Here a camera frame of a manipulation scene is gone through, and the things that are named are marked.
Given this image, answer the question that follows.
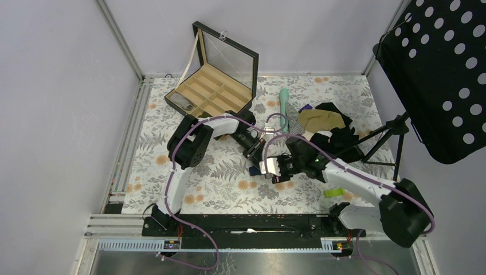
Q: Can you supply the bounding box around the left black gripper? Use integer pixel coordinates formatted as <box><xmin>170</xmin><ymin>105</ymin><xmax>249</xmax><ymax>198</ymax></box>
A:
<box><xmin>230</xmin><ymin>131</ymin><xmax>266</xmax><ymax>171</ymax></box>

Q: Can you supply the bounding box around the navy blue white-trimmed underwear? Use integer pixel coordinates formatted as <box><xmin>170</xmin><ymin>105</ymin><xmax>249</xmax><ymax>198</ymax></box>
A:
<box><xmin>249</xmin><ymin>166</ymin><xmax>262</xmax><ymax>176</ymax></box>

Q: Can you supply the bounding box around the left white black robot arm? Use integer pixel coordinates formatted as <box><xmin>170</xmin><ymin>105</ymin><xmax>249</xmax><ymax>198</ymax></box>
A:
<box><xmin>152</xmin><ymin>111</ymin><xmax>266</xmax><ymax>235</ymax></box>

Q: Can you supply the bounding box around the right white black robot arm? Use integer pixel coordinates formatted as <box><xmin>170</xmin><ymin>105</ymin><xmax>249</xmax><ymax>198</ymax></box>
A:
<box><xmin>261</xmin><ymin>134</ymin><xmax>436</xmax><ymax>248</ymax></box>

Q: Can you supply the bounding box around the floral patterned table mat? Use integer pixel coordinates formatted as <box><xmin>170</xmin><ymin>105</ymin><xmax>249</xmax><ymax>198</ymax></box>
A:
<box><xmin>122</xmin><ymin>76</ymin><xmax>382</xmax><ymax>214</ymax></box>

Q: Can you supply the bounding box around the grey striped cloth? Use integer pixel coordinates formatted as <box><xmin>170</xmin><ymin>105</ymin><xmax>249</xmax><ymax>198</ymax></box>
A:
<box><xmin>285</xmin><ymin>102</ymin><xmax>305</xmax><ymax>135</ymax></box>

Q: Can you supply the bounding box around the green small block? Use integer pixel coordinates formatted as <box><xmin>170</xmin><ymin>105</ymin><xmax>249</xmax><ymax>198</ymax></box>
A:
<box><xmin>323</xmin><ymin>188</ymin><xmax>346</xmax><ymax>198</ymax></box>

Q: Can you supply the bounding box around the tan beige cloth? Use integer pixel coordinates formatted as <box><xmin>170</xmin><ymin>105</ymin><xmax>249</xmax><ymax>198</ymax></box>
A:
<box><xmin>297</xmin><ymin>109</ymin><xmax>346</xmax><ymax>133</ymax></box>

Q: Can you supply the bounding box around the black cloth pile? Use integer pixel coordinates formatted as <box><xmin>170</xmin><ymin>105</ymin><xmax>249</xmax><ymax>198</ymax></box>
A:
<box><xmin>311</xmin><ymin>103</ymin><xmax>365</xmax><ymax>163</ymax></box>

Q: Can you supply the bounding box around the purple small cloth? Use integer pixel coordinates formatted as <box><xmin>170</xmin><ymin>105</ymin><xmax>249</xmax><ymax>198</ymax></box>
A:
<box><xmin>299</xmin><ymin>104</ymin><xmax>313</xmax><ymax>113</ymax></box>

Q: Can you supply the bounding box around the mint green rolled cloth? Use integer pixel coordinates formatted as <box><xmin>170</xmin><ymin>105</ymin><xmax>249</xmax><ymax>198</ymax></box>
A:
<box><xmin>279</xmin><ymin>88</ymin><xmax>289</xmax><ymax>133</ymax></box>

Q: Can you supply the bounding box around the black wooden compartment box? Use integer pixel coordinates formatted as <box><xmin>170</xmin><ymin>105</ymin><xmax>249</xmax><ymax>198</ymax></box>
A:
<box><xmin>164</xmin><ymin>21</ymin><xmax>259</xmax><ymax>117</ymax></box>

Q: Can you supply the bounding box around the grey rolled item in box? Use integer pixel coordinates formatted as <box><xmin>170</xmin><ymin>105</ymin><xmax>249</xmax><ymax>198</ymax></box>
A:
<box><xmin>170</xmin><ymin>92</ymin><xmax>194</xmax><ymax>112</ymax></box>

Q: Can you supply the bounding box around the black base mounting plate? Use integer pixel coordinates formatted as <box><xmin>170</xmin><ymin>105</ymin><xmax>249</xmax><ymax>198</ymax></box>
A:
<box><xmin>142</xmin><ymin>214</ymin><xmax>359</xmax><ymax>250</ymax></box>

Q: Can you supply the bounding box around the black tripod stand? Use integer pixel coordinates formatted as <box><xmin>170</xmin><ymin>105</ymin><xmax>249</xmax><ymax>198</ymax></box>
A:
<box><xmin>334</xmin><ymin>112</ymin><xmax>411</xmax><ymax>183</ymax></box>

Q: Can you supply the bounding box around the black perforated panel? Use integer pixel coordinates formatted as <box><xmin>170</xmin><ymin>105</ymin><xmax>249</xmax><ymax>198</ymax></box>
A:
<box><xmin>373</xmin><ymin>1</ymin><xmax>485</xmax><ymax>164</ymax></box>

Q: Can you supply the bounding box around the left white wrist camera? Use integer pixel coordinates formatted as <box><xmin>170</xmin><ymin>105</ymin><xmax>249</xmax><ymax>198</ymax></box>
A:
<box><xmin>262</xmin><ymin>128</ymin><xmax>275</xmax><ymax>139</ymax></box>

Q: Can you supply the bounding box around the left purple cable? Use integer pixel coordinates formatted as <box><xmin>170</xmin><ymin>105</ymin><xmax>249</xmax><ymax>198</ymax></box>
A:
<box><xmin>163</xmin><ymin>113</ymin><xmax>289</xmax><ymax>271</ymax></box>

